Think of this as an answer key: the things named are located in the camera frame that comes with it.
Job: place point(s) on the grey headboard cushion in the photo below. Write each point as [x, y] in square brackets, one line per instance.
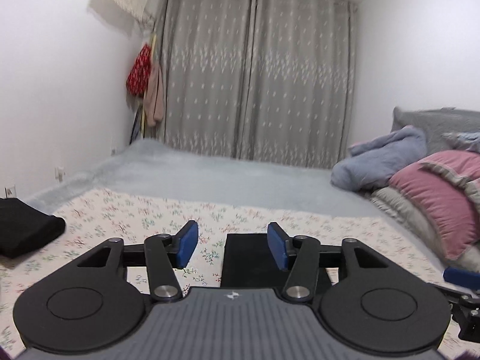
[434, 123]

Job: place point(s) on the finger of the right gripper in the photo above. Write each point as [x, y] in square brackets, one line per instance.
[462, 278]

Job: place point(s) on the floral white bed mat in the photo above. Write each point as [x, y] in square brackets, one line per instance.
[101, 214]

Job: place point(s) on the light blue bed sheet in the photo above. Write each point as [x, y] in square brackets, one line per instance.
[149, 168]

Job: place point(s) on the black pants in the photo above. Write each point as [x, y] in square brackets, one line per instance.
[249, 264]

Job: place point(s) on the grey patterned curtain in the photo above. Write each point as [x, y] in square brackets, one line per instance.
[260, 80]

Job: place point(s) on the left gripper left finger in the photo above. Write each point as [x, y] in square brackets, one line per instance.
[186, 240]

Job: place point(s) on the white wall socket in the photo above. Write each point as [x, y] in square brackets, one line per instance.
[59, 173]

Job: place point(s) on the pink hanging cloth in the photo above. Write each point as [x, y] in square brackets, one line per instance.
[154, 97]

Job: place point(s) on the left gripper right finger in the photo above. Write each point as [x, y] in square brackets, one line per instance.
[279, 244]

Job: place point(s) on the red hanging bag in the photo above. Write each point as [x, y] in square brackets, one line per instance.
[137, 80]

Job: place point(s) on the blue-grey blanket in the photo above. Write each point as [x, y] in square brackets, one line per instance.
[371, 164]

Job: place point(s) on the black folded garment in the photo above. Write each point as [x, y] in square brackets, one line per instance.
[24, 229]

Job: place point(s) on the pink pillow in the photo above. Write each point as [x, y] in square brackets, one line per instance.
[445, 187]

